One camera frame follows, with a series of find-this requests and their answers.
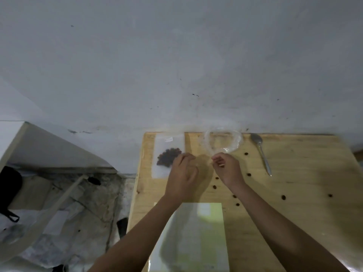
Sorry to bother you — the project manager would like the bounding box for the person's left hand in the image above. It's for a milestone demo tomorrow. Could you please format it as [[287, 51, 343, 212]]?
[[164, 153, 199, 203]]

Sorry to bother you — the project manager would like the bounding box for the person's right hand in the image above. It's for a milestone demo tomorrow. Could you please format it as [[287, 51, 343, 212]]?
[[211, 153, 246, 193]]

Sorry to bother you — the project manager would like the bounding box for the small translucent plastic bag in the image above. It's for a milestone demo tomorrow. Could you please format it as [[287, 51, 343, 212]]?
[[153, 133, 185, 179]]

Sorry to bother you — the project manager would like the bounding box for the large clear plastic bag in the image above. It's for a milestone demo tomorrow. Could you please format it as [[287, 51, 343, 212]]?
[[203, 127, 244, 155]]

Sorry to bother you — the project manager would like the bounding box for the metal spoon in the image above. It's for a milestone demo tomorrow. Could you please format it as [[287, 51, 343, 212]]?
[[250, 133, 273, 177]]

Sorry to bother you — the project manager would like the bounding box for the person's right forearm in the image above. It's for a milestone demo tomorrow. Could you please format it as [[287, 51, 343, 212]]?
[[231, 182, 351, 272]]

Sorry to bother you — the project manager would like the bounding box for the person's left forearm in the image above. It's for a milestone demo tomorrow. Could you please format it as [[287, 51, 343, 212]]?
[[88, 195, 185, 272]]

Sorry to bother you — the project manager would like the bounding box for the pale yellow label sheet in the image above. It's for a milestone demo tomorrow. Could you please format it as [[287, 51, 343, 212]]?
[[149, 202, 230, 272]]

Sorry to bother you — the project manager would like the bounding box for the wooden stick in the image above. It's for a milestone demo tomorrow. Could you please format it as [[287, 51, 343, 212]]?
[[0, 175, 88, 263]]

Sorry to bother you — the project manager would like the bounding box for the white grey cabinet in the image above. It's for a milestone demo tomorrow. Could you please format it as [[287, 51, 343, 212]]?
[[0, 121, 118, 175]]

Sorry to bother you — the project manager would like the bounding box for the brown cardboard box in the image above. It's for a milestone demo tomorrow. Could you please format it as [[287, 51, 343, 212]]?
[[10, 175, 52, 210]]

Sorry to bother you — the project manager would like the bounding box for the black bag with strap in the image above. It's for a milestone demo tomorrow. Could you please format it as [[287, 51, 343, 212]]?
[[0, 166, 23, 223]]

